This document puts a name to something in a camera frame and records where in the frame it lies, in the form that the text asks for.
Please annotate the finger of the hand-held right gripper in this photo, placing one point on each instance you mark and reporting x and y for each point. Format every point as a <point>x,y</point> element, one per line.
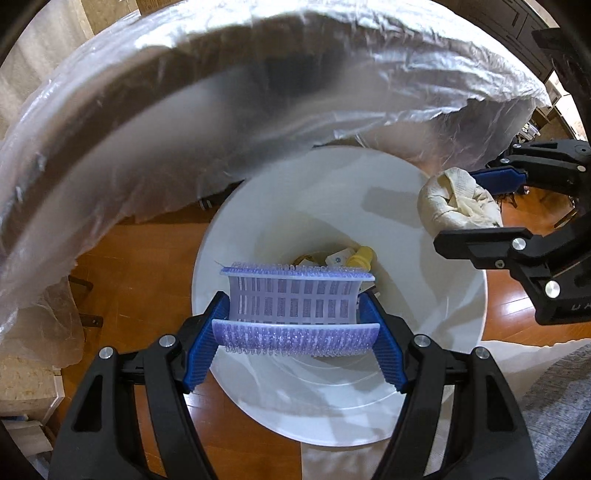
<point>489,249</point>
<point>498,179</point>

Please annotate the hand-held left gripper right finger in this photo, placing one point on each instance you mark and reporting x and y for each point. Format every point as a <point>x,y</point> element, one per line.
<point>388,350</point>

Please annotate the dark wooden cabinet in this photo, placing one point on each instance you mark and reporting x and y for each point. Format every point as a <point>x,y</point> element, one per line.
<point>512,27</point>

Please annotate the white cardboard box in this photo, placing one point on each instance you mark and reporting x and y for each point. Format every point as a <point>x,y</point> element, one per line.
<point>23,441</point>

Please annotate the white medicine box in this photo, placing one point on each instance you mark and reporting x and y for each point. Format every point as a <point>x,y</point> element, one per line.
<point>337,259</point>

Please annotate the beige speckled box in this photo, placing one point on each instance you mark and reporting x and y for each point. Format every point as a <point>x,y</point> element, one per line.
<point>27,383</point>

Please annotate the dark furniture leg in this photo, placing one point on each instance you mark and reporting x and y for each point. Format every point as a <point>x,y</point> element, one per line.
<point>85,300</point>

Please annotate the white plastic bin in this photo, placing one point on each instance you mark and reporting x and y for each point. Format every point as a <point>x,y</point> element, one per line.
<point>286,406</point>

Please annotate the clear plastic bin liner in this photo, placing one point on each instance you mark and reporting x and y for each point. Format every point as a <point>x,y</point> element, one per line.
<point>184,115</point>

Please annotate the beige curtain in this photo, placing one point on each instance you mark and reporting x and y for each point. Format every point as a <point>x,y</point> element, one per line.
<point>41,60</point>

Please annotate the white paper towel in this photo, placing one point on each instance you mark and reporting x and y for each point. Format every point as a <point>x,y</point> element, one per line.
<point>452,203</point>

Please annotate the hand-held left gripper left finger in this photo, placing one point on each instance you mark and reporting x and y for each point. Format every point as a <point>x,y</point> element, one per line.
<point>203,350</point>

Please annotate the grey rug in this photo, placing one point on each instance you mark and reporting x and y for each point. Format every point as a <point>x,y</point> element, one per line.
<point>563,415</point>

